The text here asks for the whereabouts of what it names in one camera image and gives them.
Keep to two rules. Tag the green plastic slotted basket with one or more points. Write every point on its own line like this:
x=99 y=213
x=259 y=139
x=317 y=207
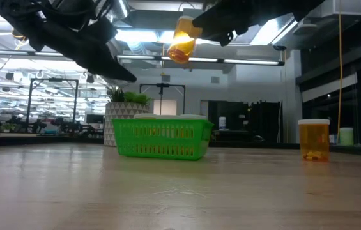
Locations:
x=161 y=140

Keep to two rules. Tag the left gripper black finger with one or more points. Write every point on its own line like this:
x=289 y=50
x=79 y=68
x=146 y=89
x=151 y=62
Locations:
x=106 y=65

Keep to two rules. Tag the small black dome object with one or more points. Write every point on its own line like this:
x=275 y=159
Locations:
x=258 y=138

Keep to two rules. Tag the black cabinet row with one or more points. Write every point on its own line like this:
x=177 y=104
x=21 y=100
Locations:
x=263 y=121

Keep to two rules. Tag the grey square wall speaker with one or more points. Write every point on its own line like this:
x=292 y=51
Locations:
x=165 y=78
x=215 y=80

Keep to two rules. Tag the silver round air duct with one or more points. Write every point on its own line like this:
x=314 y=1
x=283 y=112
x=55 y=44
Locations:
x=121 y=8

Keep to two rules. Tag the wide black metal frame stand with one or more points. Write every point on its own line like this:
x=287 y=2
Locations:
x=55 y=79

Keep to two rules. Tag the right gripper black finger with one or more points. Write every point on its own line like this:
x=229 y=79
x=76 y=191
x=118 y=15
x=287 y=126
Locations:
x=227 y=38
x=215 y=22

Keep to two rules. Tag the white canister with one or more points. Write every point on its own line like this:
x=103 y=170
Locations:
x=222 y=123

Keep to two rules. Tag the narrow black metal frame stand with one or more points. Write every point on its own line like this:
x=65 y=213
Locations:
x=162 y=85

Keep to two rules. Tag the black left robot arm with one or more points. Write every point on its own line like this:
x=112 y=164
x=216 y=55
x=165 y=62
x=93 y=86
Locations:
x=17 y=19

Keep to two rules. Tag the dark green leafy plant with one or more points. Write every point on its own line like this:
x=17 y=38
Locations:
x=116 y=95

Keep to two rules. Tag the white triangle-patterned planter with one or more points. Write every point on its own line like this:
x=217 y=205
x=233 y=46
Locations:
x=113 y=121

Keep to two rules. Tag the light green bushy plant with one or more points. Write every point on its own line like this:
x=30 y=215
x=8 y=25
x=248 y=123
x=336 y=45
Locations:
x=137 y=97

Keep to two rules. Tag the dark computer monitor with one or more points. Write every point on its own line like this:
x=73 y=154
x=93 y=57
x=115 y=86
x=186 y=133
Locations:
x=94 y=119

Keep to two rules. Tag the pale green cup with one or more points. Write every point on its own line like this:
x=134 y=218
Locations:
x=346 y=136

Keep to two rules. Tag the black wall camera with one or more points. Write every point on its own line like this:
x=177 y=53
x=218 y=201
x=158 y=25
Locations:
x=279 y=48

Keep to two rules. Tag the white board panel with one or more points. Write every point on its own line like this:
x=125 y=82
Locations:
x=168 y=108

